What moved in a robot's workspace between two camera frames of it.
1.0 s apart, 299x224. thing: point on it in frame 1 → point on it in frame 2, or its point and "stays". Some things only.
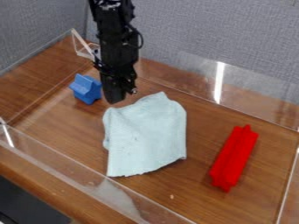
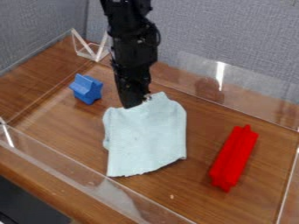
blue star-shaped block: x=86 y=87 stays
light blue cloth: x=144 y=135 stays
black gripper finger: x=108 y=88 → x=126 y=81
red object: x=235 y=152 stays
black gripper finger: x=118 y=90 → x=137 y=89
